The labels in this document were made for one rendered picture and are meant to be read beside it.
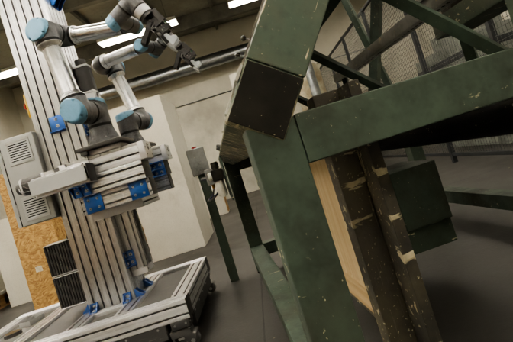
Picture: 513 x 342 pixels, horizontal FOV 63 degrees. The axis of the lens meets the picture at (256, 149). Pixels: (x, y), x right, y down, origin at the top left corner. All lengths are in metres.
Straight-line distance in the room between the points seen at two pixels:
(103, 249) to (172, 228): 2.39
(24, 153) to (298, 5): 1.93
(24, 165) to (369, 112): 2.01
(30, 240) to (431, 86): 3.50
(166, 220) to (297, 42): 4.09
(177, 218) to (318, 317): 4.00
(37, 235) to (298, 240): 3.26
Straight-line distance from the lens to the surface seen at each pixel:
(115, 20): 2.05
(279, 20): 0.76
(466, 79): 0.86
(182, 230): 4.72
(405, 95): 0.80
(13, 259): 5.40
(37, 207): 2.45
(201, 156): 2.79
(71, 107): 2.08
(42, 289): 3.95
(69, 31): 2.31
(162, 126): 4.71
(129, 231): 2.40
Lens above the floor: 0.73
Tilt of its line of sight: 1 degrees up
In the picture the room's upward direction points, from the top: 18 degrees counter-clockwise
